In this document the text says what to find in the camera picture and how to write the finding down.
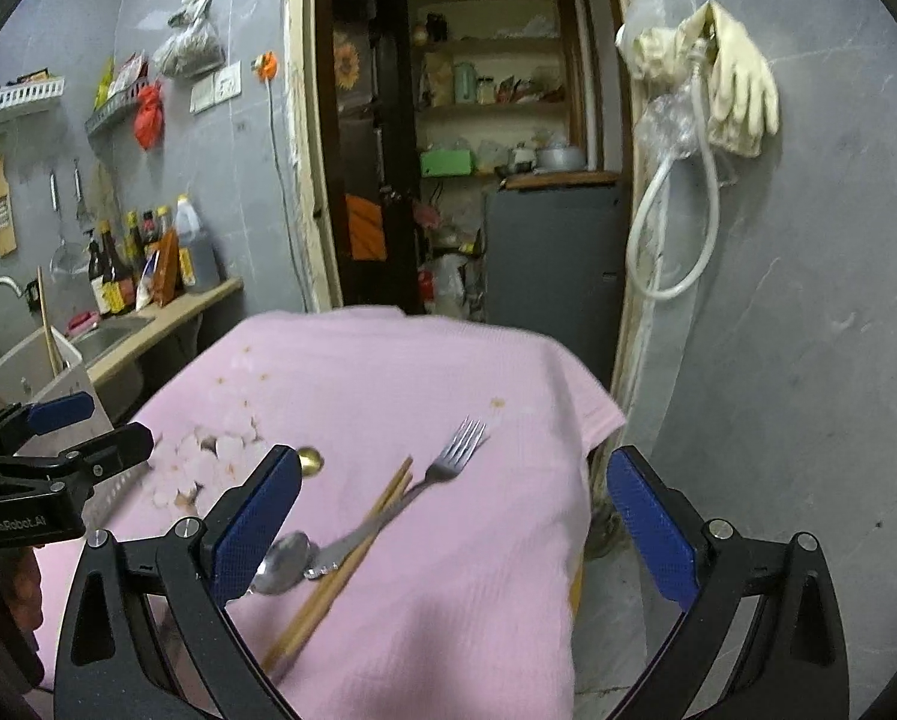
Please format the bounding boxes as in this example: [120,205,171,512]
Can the white perforated utensil holder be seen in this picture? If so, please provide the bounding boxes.
[0,330,112,457]

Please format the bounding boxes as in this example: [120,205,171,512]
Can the wooden chopstick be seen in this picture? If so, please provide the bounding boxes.
[37,268,64,377]
[261,457,412,683]

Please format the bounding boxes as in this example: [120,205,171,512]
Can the silver spoon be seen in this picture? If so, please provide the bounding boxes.
[250,532,318,596]

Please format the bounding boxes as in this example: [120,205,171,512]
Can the gold spoon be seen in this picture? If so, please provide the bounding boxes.
[297,445,325,478]

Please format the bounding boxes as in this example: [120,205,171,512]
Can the silver fork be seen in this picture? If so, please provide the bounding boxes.
[304,419,487,580]

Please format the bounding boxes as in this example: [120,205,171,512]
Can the person's left hand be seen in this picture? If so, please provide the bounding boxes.
[0,546,43,632]

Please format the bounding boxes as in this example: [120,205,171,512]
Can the steel sink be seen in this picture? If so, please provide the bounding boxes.
[71,316,151,367]

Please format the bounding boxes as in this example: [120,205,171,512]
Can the hanging metal strainer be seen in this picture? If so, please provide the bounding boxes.
[48,172,89,281]

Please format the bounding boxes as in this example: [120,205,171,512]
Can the dark soy sauce bottle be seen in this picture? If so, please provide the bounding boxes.
[98,221,136,316]

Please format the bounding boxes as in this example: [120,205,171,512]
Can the orange snack pouch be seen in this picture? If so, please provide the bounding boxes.
[152,227,180,307]

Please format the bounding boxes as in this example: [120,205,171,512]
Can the pink floral cloth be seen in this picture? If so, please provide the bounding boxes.
[30,304,629,720]

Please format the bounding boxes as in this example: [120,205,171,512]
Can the large oil jug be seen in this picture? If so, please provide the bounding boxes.
[175,195,220,293]

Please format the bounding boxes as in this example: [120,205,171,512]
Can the grey cabinet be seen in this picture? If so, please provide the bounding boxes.
[484,184,627,385]

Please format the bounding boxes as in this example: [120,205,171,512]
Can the red plastic bag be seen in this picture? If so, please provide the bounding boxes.
[133,82,165,151]

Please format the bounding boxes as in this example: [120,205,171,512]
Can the metal pot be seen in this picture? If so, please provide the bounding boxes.
[536,145,587,174]

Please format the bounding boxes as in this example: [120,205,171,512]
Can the hanging bag of dried goods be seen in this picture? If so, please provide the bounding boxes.
[152,0,225,80]

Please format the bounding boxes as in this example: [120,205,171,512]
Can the green box on shelf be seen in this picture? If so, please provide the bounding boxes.
[419,148,474,179]

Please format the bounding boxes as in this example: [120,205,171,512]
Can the cream rubber gloves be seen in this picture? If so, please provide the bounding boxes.
[616,0,780,160]

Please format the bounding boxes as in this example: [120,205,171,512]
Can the green jar on shelf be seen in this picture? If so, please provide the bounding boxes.
[453,62,478,104]

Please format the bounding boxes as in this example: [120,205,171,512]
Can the wooden spatula on wall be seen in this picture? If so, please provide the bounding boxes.
[0,153,17,259]

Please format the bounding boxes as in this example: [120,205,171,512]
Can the white wall basket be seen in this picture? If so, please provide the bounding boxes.
[0,76,66,125]

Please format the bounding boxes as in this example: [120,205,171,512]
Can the grey wall shelf rack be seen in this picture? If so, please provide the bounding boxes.
[85,78,149,138]

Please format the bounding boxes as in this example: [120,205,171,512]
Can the wall switch plate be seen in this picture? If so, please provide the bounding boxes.
[190,62,242,115]

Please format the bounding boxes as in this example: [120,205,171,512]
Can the orange wall hook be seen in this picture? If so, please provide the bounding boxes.
[251,52,279,83]

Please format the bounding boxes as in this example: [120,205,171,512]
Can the white hose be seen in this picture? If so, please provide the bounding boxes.
[623,40,724,302]

